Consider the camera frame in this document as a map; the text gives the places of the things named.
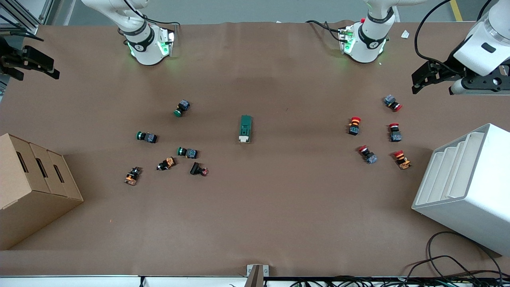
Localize green load switch white lever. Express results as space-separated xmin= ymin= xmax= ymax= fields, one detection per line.
xmin=238 ymin=115 xmax=254 ymax=144

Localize red push button blue block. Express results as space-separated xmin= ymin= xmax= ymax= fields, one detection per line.
xmin=357 ymin=145 xmax=378 ymax=165
xmin=383 ymin=94 xmax=403 ymax=112
xmin=388 ymin=123 xmax=403 ymax=143

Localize red yellow stop button orange block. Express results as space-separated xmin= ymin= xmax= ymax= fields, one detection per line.
xmin=393 ymin=150 xmax=412 ymax=170

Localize red yellow stop button black block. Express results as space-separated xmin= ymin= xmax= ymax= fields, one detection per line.
xmin=347 ymin=116 xmax=362 ymax=136

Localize white stepped storage bin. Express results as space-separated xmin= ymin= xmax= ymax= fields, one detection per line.
xmin=411 ymin=123 xmax=510 ymax=256

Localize brown cardboard box with slots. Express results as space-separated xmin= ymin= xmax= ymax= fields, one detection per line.
xmin=0 ymin=133 xmax=84 ymax=251

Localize black square button red terminals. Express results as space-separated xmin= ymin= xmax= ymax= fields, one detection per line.
xmin=190 ymin=161 xmax=209 ymax=177

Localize brown paper table cover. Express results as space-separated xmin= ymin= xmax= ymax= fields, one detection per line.
xmin=0 ymin=20 xmax=510 ymax=277

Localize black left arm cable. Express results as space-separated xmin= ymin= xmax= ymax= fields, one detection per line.
xmin=414 ymin=0 xmax=492 ymax=66

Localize aluminium frame post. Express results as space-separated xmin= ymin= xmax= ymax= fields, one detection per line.
xmin=0 ymin=0 xmax=60 ymax=38

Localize black left base cable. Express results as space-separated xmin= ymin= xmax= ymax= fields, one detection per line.
xmin=306 ymin=19 xmax=344 ymax=42

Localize black base cable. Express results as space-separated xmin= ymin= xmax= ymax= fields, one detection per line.
xmin=306 ymin=19 xmax=344 ymax=42
xmin=124 ymin=0 xmax=180 ymax=28

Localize black right base cable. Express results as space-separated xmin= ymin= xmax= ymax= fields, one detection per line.
xmin=124 ymin=0 xmax=180 ymax=28

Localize black selector switch orange block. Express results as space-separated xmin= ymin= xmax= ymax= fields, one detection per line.
xmin=124 ymin=167 xmax=142 ymax=186
xmin=156 ymin=157 xmax=177 ymax=171

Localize black looped cable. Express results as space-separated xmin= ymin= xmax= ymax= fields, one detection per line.
xmin=427 ymin=230 xmax=504 ymax=279

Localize black cable bundle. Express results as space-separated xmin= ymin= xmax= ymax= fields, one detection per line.
xmin=291 ymin=273 xmax=510 ymax=287

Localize grey metal table bracket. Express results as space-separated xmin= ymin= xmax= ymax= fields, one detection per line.
xmin=246 ymin=264 xmax=269 ymax=287

